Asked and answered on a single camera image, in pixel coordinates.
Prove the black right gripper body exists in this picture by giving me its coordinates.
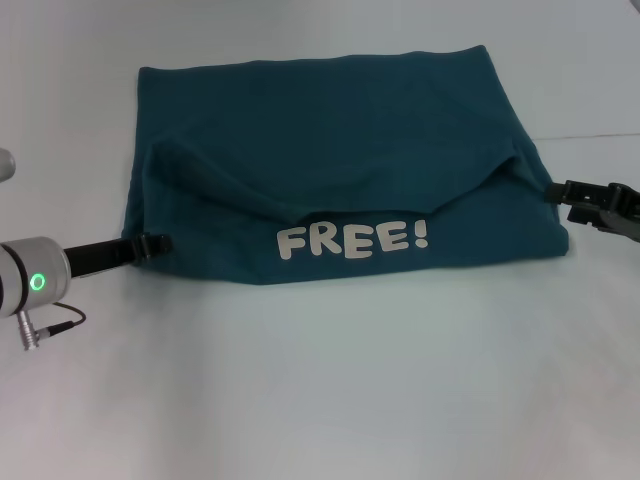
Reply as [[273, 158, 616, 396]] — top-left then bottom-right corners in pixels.
[[602, 182, 640, 242]]

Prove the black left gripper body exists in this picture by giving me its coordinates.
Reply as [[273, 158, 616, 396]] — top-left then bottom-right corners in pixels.
[[62, 238, 142, 279]]

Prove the teal blue t-shirt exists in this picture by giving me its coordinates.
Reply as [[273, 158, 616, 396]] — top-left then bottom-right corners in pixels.
[[122, 44, 569, 287]]

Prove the left arm gripper cable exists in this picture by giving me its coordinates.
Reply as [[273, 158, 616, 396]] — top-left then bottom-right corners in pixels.
[[17, 301, 88, 352]]

